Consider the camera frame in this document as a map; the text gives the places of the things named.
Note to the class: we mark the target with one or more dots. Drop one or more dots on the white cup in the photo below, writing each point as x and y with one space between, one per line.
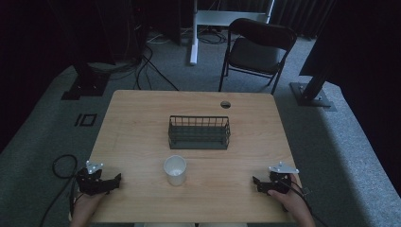
175 171

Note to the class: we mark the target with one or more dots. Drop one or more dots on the person's left hand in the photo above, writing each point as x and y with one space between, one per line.
90 201

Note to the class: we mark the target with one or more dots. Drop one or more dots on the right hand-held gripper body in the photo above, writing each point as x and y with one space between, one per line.
280 183

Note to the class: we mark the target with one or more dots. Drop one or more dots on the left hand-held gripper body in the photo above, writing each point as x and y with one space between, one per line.
90 184

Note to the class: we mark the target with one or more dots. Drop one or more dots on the person's right hand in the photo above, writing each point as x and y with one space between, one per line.
291 198

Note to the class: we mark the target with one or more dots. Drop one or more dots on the dark curtain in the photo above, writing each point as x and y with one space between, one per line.
302 15

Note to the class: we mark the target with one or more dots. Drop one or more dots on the white desk frame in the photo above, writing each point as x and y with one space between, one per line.
214 17

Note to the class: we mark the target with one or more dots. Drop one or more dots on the black stand with base plate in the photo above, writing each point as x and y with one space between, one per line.
90 82
312 94

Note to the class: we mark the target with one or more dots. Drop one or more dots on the black folding chair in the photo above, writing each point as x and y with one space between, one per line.
255 53

